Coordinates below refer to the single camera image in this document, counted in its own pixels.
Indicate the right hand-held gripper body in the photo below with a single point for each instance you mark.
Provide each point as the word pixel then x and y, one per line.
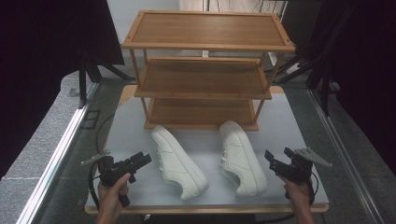
pixel 295 169

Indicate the dark floor socket cover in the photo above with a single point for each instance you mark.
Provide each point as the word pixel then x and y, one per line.
pixel 90 119

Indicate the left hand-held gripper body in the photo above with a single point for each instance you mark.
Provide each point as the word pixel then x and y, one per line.
pixel 113 172

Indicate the white sneaker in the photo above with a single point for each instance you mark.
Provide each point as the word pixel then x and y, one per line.
pixel 177 161
pixel 241 155

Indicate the black curtain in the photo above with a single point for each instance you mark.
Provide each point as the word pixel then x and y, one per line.
pixel 40 56
pixel 361 62

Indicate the aluminium floor rail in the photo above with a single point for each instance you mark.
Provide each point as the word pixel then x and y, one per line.
pixel 59 152
pixel 342 149

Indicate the black metal stand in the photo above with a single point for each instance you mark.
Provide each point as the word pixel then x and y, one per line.
pixel 83 84
pixel 325 93

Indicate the person's left hand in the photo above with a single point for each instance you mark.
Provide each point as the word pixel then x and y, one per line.
pixel 110 196

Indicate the person's right hand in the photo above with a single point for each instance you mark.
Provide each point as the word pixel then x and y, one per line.
pixel 295 193

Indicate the three-tier wooden shoe rack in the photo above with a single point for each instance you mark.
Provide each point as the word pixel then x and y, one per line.
pixel 202 76

